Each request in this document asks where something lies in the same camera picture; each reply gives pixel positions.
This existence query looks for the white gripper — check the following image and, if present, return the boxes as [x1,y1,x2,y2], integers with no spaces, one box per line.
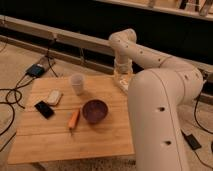
[114,59,133,82]

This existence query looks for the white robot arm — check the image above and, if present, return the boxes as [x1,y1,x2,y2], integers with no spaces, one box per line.
[109,29,203,171]

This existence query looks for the dark purple ceramic bowl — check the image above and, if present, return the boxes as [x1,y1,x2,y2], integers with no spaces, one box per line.
[82,99,108,124]

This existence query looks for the translucent plastic cup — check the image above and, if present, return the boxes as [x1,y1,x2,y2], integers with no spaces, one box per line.
[70,73,84,95]

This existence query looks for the wooden table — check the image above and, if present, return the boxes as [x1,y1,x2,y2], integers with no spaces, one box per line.
[8,76,134,164]

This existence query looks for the black power adapter box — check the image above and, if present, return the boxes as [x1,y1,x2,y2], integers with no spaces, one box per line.
[26,64,45,78]

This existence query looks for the black smartphone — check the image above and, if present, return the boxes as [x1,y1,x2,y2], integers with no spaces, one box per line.
[34,101,54,119]

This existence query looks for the black power brick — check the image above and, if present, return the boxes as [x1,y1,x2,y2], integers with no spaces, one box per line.
[182,133,201,150]

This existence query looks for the orange handled screwdriver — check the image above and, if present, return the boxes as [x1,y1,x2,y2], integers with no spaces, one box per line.
[68,109,80,130]

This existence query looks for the black cable right floor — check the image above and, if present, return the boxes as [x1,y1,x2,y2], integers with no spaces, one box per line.
[193,89,213,168]

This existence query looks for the black cables on floor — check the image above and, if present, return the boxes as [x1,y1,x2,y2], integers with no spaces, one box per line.
[0,38,59,153]

